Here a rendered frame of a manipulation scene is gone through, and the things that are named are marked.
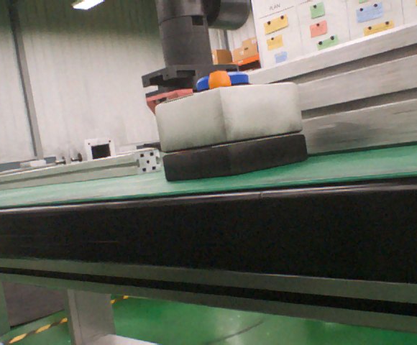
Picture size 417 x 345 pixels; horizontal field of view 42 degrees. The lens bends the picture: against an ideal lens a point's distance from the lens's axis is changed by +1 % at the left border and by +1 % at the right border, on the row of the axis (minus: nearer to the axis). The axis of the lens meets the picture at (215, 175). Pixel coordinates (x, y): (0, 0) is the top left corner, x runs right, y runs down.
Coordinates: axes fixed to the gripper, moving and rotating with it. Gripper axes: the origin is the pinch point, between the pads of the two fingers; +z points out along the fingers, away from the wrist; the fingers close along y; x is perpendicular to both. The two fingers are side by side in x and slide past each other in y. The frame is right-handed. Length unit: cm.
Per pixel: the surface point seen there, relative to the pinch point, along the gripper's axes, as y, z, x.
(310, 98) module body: -4.8, -2.7, -21.3
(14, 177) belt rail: -2, 1, 58
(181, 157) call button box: -16.8, 0.5, -18.3
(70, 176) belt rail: -1.8, 1.7, 32.7
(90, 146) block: 30, -4, 85
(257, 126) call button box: -13.8, -0.8, -23.6
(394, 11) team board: 274, -64, 132
